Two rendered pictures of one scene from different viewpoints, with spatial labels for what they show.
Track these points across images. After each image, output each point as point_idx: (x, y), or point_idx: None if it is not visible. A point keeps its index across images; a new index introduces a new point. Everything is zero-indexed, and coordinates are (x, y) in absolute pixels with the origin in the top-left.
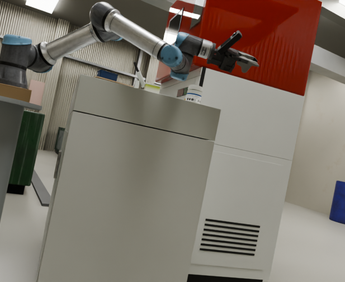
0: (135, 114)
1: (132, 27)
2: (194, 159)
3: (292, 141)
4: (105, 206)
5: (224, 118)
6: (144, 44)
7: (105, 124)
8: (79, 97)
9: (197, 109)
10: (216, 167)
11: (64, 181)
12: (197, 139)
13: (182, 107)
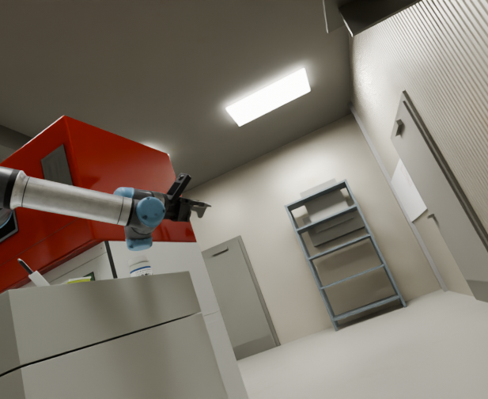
0: (115, 321)
1: (70, 189)
2: (198, 346)
3: (210, 290)
4: None
5: None
6: (103, 207)
7: (84, 360)
8: (22, 333)
9: (171, 280)
10: None
11: None
12: (188, 317)
13: (157, 284)
